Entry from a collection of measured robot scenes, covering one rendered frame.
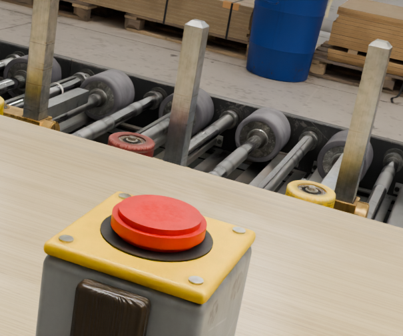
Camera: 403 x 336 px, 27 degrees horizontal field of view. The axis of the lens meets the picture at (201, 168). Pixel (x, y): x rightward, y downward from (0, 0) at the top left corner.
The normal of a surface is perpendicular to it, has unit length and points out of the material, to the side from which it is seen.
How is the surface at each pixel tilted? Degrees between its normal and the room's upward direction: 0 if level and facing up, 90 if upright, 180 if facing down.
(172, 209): 0
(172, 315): 90
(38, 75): 90
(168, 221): 0
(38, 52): 90
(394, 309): 0
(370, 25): 90
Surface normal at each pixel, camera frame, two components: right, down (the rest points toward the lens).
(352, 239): 0.16, -0.93
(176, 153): -0.33, 0.27
